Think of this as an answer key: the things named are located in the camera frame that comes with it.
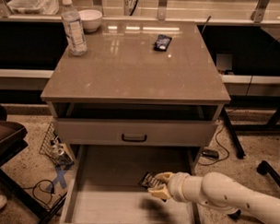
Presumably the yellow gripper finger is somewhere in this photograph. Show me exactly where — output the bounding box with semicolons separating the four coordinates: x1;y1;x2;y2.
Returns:
147;183;171;200
155;171;175;184

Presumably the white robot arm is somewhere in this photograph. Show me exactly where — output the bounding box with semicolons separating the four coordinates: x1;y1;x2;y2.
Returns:
147;171;280;224

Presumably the open bottom drawer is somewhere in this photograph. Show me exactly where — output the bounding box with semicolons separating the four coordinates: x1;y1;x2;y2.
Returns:
60;145;202;224

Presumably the grey drawer cabinet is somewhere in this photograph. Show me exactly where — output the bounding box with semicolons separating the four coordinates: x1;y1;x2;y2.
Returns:
36;16;234;224

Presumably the black power adapter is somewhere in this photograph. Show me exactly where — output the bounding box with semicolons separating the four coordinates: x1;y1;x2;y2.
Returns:
202;149;218;159

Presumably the black office chair base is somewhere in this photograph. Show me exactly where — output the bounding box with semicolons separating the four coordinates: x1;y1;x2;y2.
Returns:
227;144;280;222

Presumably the blue tape cross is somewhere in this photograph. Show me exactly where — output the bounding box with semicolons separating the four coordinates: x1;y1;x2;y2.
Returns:
46;165;70;191

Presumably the dark chair at left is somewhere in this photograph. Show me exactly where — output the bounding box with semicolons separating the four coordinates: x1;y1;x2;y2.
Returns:
0;105;48;219

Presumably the white ceramic bowl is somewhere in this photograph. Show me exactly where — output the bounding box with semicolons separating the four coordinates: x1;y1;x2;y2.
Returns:
79;9;103;32

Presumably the clear plastic water bottle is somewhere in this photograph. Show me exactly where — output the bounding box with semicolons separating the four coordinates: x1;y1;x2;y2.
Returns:
61;0;87;56

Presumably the crumpled white plastic bag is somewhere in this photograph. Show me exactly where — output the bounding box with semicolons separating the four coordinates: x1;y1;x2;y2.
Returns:
7;0;59;15

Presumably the closed drawer with black handle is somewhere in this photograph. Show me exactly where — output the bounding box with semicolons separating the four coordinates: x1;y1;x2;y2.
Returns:
53;118;218;147

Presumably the black cable on floor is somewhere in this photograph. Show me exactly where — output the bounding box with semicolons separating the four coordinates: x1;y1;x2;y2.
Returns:
197;123;232;168

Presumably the wire basket with items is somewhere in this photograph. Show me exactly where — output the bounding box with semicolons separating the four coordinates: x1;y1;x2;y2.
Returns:
39;123;74;166

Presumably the black cable at left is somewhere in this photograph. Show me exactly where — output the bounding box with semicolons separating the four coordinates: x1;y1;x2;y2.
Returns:
21;178;67;224

